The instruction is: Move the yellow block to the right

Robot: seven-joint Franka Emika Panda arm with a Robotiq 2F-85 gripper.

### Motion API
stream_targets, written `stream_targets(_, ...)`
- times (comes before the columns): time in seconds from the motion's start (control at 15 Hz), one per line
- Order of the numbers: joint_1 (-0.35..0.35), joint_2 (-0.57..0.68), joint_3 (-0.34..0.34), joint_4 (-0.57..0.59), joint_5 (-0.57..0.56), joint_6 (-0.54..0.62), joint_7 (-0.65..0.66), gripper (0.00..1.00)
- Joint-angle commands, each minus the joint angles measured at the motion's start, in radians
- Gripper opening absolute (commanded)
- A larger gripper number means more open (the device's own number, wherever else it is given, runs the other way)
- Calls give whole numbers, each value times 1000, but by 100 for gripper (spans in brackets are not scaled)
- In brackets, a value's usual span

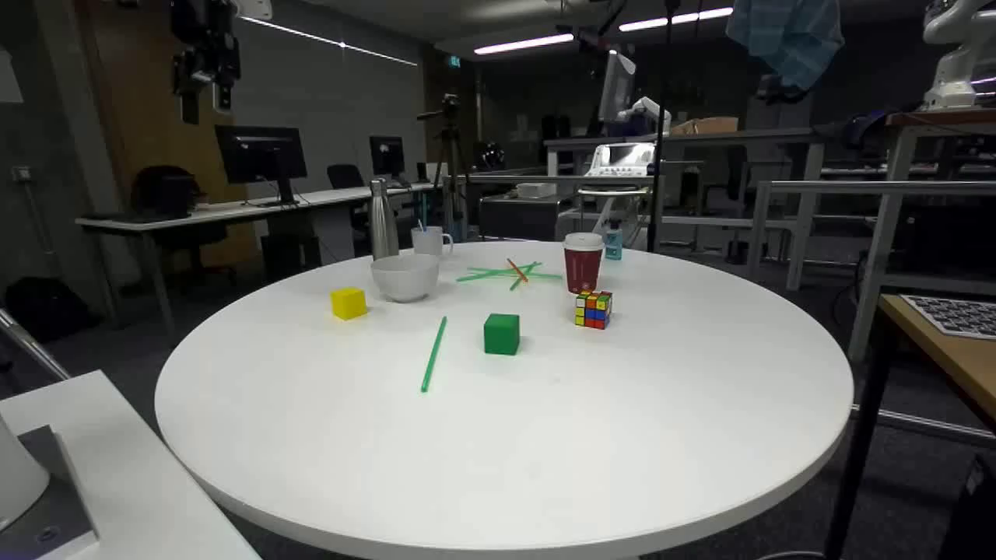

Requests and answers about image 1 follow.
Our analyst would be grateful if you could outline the yellow block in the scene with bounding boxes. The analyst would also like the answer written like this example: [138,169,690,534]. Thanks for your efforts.
[329,286,368,320]

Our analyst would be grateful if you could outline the green block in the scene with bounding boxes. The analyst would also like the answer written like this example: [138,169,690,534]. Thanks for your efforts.
[482,315,518,356]

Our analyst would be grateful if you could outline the crossed green and orange sticks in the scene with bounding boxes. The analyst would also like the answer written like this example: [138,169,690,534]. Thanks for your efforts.
[456,257,564,293]

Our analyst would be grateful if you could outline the green straw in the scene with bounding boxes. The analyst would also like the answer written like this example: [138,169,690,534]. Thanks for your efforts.
[419,315,448,394]

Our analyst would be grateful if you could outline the white mug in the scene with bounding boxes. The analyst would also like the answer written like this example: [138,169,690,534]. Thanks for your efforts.
[409,227,453,256]

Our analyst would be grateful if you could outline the white bowl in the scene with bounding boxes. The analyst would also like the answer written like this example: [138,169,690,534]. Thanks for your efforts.
[370,253,442,303]

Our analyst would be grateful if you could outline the red paper cup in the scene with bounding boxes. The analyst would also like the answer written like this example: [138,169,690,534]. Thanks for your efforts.
[564,232,602,293]

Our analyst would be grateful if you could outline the rubiks cube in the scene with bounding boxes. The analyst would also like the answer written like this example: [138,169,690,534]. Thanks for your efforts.
[573,288,614,330]

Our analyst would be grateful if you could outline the round white table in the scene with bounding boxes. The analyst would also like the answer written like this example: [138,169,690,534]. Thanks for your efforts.
[154,244,851,560]

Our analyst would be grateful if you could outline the small blue cup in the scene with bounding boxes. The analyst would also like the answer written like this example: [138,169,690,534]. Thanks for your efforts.
[602,230,622,262]

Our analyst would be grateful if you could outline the steel water bottle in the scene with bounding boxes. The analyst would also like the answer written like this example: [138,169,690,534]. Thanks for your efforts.
[370,180,398,257]

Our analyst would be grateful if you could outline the black computer monitor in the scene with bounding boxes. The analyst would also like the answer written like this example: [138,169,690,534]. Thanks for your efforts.
[214,124,309,203]

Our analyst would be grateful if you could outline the blue hanging cloth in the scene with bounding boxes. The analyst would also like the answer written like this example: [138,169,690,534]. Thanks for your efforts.
[725,0,842,89]

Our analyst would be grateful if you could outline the white desk corner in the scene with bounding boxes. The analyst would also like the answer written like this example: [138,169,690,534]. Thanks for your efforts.
[0,370,257,560]

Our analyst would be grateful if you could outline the wooden side table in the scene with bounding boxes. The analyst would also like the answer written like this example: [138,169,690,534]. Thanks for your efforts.
[820,293,996,560]

